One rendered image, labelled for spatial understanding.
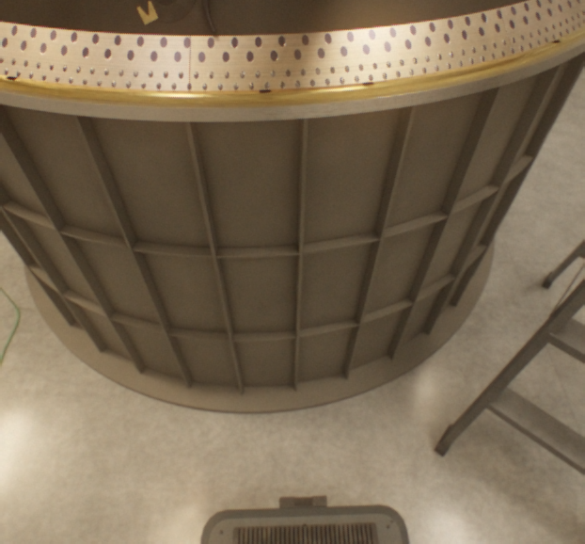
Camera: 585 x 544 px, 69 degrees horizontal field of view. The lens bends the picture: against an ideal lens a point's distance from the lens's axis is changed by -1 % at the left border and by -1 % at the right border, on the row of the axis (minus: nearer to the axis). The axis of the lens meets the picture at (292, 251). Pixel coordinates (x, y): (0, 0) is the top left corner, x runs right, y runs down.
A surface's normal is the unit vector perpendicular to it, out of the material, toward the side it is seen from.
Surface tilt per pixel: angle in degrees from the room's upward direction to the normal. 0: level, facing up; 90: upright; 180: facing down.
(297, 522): 0
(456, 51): 43
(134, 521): 0
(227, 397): 0
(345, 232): 90
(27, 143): 90
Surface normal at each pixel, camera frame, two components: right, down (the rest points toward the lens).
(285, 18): 0.12, 0.36
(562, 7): 0.43, -0.07
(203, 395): 0.01, -0.65
